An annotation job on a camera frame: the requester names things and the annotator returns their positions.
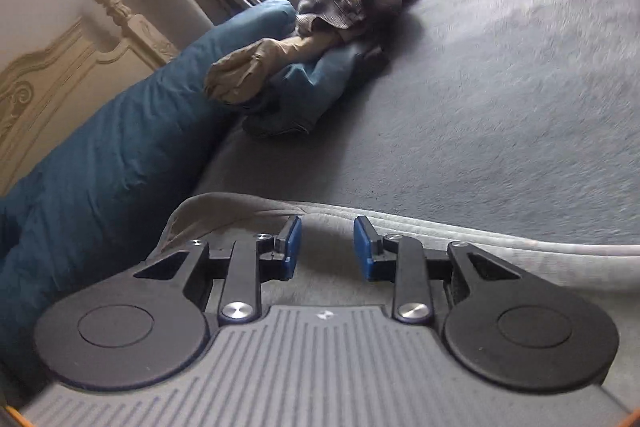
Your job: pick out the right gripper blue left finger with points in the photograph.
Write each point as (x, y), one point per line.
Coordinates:
(260, 258)

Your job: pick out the cream headboard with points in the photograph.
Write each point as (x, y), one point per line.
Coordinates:
(47, 94)

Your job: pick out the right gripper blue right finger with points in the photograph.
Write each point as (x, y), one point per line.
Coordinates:
(401, 261)

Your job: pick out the blue pillow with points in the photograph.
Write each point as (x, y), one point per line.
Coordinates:
(98, 202)

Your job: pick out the grey sweatpants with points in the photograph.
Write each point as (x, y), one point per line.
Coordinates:
(344, 256)

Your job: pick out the blue jeans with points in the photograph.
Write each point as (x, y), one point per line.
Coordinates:
(297, 97)

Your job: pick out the khaki garment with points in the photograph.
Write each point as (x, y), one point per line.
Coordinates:
(242, 74)

